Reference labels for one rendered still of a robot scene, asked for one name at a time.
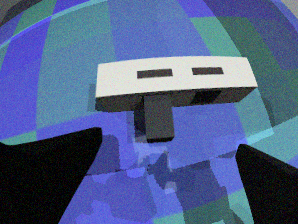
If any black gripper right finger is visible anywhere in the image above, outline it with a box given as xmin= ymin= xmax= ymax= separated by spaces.
xmin=235 ymin=144 xmax=298 ymax=224

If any black two-prong plug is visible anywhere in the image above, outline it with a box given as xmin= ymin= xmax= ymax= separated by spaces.
xmin=142 ymin=95 xmax=176 ymax=143

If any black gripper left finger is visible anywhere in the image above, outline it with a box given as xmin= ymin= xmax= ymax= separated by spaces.
xmin=0 ymin=127 xmax=102 ymax=224

